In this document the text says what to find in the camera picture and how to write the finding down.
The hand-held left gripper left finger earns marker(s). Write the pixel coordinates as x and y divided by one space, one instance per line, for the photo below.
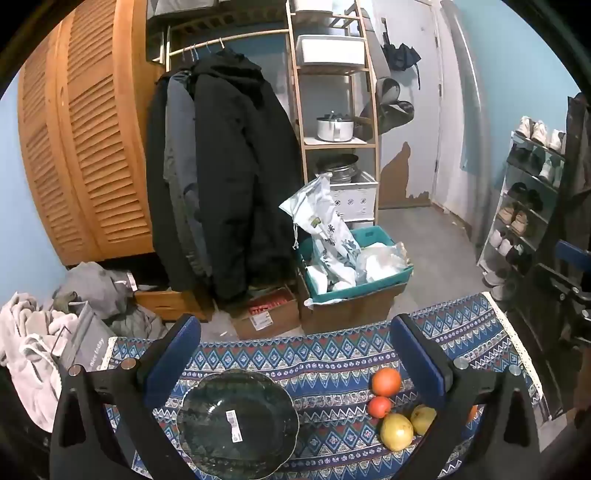
178 350

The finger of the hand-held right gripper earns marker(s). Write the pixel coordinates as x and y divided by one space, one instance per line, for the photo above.
565 288
572 251

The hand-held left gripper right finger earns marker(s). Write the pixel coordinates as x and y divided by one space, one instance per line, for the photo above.
420 364

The orange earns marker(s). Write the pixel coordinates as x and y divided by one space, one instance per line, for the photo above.
387 382
472 414

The yellow-green pear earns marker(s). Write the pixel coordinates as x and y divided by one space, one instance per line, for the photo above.
422 419

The small red tomato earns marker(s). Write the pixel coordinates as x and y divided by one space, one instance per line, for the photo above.
379 407

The yellow pear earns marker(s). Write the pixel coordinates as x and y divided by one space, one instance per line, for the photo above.
396 431

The glass bowl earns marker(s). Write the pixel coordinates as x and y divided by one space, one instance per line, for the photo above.
217 429

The wooden drawer box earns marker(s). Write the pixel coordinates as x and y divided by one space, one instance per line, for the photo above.
171 302

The shoe rack with shoes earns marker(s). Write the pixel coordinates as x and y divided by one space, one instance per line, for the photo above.
519 221

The large cardboard box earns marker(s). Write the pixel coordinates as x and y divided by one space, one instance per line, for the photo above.
351 311

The grey tote bag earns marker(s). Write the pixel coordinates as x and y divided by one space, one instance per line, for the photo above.
85 339

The teal box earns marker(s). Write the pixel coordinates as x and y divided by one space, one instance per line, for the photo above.
369 284

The blue patterned tablecloth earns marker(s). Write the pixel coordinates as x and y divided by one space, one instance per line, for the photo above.
323 355

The small cardboard box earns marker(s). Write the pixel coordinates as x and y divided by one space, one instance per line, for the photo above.
272 316

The clear plastic bag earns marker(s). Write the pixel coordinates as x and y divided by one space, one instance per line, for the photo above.
383 263

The white rice bag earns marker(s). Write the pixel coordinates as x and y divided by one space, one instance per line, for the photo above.
323 221

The white patterned basket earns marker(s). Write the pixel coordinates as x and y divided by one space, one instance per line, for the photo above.
358 201

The black coat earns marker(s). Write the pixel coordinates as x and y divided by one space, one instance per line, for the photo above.
240 175

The grey coat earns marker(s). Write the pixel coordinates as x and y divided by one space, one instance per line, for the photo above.
180 161

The grey upright panel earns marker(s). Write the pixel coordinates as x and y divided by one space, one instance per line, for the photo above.
466 92

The white door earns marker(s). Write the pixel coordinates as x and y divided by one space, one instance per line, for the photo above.
431 115

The metal steamer pan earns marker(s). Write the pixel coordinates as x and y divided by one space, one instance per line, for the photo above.
339 168

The dark hanging bag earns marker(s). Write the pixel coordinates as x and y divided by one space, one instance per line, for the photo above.
392 110

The wooden louvered wardrobe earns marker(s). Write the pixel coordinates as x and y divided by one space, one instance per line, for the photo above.
92 138

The wooden shelf rack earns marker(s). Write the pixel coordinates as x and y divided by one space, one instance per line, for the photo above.
371 138

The white cooking pot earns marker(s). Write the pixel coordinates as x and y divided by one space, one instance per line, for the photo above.
334 128

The black umbrella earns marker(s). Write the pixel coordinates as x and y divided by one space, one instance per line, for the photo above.
401 55

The white storage bin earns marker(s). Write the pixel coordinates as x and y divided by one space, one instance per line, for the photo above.
330 50

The clothes rail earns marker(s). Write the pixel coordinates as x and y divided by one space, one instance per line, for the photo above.
240 38

